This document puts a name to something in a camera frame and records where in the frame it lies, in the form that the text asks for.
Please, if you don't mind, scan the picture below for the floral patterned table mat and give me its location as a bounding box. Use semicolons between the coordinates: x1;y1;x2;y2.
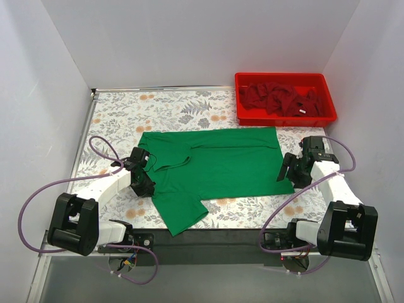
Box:
70;90;327;229

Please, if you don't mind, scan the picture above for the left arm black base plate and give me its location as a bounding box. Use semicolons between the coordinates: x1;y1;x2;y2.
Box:
97;233;154;254

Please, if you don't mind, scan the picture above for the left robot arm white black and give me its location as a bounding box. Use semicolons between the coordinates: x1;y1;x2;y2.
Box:
47;147;155;256

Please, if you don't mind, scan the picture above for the aluminium frame rail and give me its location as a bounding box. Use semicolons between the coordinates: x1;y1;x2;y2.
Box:
39;229;379;256

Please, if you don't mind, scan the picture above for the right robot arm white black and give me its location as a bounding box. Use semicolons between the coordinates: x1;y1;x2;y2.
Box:
278;136;378;261

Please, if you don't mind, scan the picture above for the dark red t shirt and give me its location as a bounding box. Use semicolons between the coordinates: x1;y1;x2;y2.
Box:
240;82;323;117

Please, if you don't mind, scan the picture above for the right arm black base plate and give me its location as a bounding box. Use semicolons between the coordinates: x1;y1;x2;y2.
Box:
261;229;304;253

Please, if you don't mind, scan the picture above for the green t shirt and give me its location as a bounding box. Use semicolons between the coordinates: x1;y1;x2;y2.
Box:
138;128;294;236

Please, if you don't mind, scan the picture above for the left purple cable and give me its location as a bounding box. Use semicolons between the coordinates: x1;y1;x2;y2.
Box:
18;135;160;285

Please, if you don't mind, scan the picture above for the black front crossbar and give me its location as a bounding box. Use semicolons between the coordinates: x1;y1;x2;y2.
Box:
133;229;282;267

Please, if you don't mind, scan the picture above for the red plastic bin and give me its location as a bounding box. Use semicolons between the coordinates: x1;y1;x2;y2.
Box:
235;73;337;128

